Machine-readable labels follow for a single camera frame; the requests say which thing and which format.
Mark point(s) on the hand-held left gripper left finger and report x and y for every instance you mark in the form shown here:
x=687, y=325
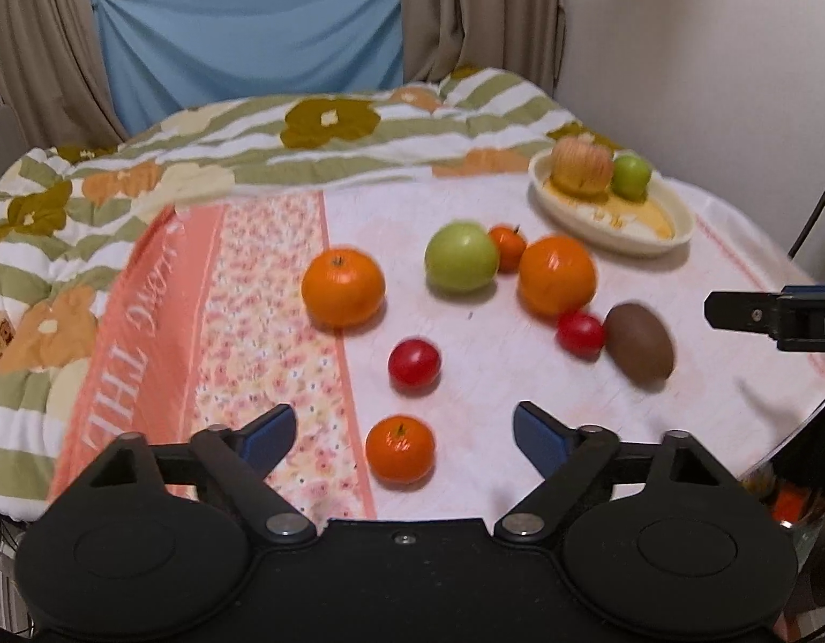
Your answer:
x=272, y=434

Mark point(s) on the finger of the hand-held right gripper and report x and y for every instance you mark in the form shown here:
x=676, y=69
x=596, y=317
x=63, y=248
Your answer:
x=740, y=313

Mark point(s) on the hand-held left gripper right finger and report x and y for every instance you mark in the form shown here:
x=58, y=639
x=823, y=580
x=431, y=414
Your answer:
x=536, y=435

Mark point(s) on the brown kiwi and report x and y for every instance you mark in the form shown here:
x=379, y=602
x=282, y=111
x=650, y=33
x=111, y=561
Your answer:
x=640, y=343

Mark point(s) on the small red tomato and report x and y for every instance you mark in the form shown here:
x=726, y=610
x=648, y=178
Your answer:
x=581, y=333
x=414, y=363

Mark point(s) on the cream oval plate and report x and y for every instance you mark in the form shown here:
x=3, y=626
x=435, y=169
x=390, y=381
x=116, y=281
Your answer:
x=667, y=228

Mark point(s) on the small tangerine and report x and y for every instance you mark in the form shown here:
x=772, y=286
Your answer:
x=509, y=248
x=399, y=450

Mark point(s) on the large orange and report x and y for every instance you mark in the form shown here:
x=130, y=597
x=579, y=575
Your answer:
x=556, y=278
x=342, y=288

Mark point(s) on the large green apple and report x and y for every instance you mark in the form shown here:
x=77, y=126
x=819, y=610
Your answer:
x=461, y=256

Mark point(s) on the small green apple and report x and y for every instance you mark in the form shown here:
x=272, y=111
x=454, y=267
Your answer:
x=631, y=177

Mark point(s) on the clear glass jar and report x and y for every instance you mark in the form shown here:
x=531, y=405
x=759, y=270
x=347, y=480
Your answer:
x=787, y=502

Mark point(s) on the red yellow apple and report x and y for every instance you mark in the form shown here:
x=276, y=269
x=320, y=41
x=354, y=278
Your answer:
x=581, y=164

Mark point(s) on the pink floral blanket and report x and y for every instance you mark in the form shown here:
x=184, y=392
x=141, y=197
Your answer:
x=399, y=214

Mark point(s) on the striped floral quilt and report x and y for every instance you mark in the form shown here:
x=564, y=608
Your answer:
x=252, y=140

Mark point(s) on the blue cloth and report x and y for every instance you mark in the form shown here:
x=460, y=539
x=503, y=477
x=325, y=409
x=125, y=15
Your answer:
x=252, y=33

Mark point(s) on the beige curtain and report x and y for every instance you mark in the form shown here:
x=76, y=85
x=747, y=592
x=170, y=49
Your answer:
x=44, y=47
x=479, y=7

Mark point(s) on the grey padded bed frame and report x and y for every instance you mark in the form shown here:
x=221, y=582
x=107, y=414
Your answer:
x=3, y=140

